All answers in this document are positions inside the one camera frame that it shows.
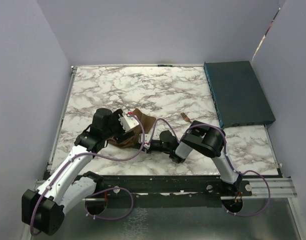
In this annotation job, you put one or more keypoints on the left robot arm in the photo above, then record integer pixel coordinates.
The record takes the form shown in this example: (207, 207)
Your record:
(44, 208)

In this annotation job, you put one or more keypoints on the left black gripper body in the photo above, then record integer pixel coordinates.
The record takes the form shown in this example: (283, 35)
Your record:
(116, 130)

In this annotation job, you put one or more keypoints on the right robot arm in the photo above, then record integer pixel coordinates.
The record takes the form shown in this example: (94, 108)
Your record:
(206, 139)

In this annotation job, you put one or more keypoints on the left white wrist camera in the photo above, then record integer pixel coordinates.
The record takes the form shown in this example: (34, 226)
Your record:
(128, 122)

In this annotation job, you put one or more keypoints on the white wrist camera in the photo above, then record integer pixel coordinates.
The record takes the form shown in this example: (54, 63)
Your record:
(128, 122)
(145, 139)

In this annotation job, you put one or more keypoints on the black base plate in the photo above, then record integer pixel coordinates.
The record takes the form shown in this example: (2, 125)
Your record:
(155, 191)

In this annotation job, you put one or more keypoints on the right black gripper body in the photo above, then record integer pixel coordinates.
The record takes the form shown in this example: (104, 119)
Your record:
(156, 146)

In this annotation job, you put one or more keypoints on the green black marker pen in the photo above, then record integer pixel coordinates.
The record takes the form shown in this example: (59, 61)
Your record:
(165, 65)

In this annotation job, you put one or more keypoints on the copper iridescent fork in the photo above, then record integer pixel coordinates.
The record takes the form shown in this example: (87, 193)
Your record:
(185, 117)

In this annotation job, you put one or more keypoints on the brown cloth napkin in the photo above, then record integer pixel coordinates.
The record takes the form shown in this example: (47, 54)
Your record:
(131, 142)

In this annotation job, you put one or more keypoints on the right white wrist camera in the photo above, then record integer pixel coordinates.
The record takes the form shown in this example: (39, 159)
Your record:
(145, 139)

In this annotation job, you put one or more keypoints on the aluminium rail frame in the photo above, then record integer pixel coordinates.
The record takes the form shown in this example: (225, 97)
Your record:
(271, 187)

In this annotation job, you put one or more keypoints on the dark teal flat box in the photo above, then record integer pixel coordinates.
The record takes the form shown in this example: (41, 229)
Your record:
(237, 94)

